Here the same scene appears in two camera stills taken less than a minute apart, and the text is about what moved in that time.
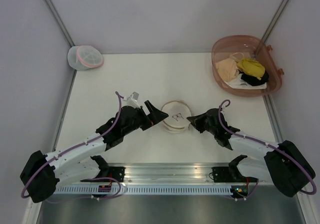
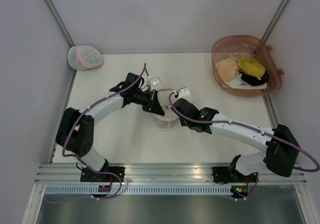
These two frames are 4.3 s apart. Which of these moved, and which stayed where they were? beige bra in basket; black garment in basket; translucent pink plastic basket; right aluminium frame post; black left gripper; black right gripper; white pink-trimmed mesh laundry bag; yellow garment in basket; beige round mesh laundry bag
Moved: beige round mesh laundry bag; black right gripper; black left gripper
Stayed: translucent pink plastic basket; beige bra in basket; black garment in basket; right aluminium frame post; yellow garment in basket; white pink-trimmed mesh laundry bag
